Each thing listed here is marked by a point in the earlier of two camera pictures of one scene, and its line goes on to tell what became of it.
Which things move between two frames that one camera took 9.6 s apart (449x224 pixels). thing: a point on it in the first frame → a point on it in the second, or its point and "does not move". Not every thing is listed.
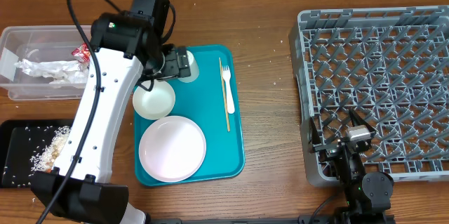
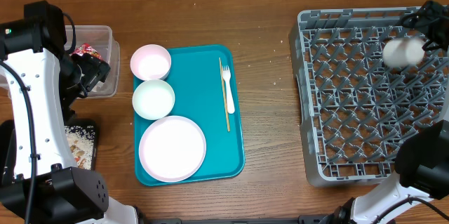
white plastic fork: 226,76 does not move
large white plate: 172,149 does not move
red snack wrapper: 82,53 does not move
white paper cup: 193,69 → 403,52
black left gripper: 178,69 → 98,70
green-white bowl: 156,104 does not move
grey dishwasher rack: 389,64 does not move
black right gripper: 337,149 → 427,18
